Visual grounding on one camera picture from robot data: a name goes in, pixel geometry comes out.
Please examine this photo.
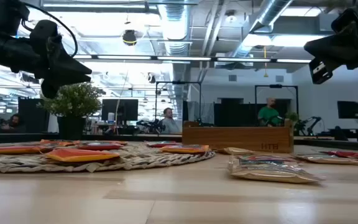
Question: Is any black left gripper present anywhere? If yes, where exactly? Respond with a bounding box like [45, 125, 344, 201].
[0, 37, 93, 100]

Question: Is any beige tea packet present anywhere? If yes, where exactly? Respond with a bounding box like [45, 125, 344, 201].
[218, 147, 257, 156]
[293, 154, 358, 166]

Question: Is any clear snack packet foreground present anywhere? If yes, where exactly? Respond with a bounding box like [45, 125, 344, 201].
[227, 156, 321, 184]

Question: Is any green potted plant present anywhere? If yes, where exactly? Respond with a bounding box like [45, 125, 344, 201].
[37, 82, 103, 141]

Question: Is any person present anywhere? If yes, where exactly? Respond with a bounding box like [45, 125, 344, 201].
[158, 107, 182, 134]
[0, 113, 27, 134]
[257, 97, 284, 128]

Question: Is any black desk monitor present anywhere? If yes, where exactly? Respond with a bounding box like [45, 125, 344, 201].
[101, 98, 139, 125]

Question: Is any yellow hanging pendant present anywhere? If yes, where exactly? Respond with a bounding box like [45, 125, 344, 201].
[262, 45, 269, 78]

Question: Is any small green background plant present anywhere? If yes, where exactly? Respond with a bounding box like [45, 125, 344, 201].
[286, 111, 300, 124]

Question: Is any black ceiling dome fixture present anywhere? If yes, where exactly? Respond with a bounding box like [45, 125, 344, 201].
[122, 29, 138, 47]

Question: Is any black background desk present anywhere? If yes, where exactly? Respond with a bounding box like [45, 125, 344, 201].
[328, 126, 358, 143]

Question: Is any round woven placemat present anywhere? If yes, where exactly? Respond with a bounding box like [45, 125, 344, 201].
[0, 140, 216, 174]

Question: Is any long ceiling light strip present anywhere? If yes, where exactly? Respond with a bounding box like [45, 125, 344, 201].
[72, 54, 313, 64]

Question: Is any wooden compartment box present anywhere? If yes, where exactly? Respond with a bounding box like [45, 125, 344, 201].
[181, 120, 295, 154]

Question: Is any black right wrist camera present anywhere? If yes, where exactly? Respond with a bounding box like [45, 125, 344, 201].
[308, 58, 335, 85]

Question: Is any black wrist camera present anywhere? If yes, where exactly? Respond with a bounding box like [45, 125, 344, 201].
[308, 58, 335, 85]
[29, 19, 63, 60]

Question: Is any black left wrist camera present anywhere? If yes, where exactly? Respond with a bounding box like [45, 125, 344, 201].
[29, 19, 63, 60]

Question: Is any black left camera cable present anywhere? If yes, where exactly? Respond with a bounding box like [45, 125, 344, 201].
[20, 2, 79, 59]

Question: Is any black metal stand frame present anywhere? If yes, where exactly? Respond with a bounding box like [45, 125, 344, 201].
[254, 83, 300, 127]
[154, 80, 203, 127]

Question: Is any black wall monitor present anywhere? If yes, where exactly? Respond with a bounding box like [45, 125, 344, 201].
[336, 100, 358, 119]

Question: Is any black aluminium table frame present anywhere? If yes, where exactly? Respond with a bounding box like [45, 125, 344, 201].
[0, 131, 358, 153]

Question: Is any silver ventilation duct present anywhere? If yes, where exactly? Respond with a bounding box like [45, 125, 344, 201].
[157, 0, 193, 57]
[228, 0, 295, 58]

